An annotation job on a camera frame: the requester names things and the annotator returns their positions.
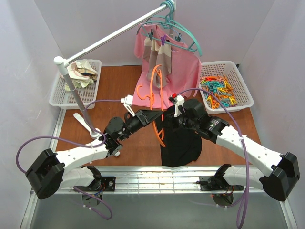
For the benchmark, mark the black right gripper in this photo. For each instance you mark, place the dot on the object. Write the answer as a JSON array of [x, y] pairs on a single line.
[[172, 118]]

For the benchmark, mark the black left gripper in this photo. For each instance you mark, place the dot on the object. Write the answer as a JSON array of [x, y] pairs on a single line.
[[141, 117]]

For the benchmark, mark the orange plastic hanger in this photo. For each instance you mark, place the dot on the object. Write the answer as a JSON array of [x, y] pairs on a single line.
[[159, 134]]

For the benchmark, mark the black underwear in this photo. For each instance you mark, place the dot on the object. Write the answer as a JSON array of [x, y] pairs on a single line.
[[183, 146]]

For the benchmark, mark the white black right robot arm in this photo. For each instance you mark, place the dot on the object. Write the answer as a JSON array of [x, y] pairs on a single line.
[[272, 172]]

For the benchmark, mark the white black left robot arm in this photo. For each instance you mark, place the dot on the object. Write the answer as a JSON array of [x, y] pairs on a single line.
[[52, 171]]

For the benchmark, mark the beige brown underwear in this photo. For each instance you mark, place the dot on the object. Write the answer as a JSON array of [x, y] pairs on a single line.
[[156, 54]]

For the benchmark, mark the teal clip hanger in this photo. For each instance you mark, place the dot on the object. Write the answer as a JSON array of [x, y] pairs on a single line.
[[152, 30]]

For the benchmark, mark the teal plastic hanger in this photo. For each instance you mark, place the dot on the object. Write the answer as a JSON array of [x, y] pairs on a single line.
[[169, 23]]

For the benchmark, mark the pile of colourful clothespins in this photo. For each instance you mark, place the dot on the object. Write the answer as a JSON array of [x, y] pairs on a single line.
[[219, 86]]

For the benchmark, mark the pink t-shirt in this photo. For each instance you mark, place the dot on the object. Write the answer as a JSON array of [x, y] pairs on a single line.
[[185, 74]]

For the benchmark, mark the white clothespin basket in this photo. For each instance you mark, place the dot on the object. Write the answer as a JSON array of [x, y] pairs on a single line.
[[240, 90]]

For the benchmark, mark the purple clothespin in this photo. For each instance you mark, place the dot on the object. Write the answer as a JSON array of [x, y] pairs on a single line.
[[163, 40]]

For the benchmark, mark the pile of light clothes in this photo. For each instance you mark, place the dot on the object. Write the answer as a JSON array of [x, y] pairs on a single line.
[[82, 74]]

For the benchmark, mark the white clothes basket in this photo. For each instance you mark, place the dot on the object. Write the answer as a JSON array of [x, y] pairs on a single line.
[[65, 100]]

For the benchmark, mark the white metal clothes rack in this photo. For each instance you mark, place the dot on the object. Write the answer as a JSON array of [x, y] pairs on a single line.
[[63, 63]]

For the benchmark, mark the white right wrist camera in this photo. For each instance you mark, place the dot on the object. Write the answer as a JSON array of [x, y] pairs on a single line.
[[178, 101]]

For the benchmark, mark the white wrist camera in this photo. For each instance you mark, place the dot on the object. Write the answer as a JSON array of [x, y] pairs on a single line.
[[127, 102], [178, 101]]

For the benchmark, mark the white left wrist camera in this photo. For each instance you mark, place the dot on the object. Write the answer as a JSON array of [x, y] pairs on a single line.
[[127, 102]]

